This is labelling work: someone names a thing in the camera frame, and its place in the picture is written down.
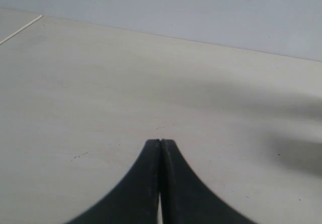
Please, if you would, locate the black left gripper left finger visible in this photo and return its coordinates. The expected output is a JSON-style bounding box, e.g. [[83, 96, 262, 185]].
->
[[69, 139, 161, 224]]

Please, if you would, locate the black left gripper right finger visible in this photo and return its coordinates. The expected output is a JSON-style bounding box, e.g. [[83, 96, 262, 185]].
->
[[159, 139, 254, 224]]

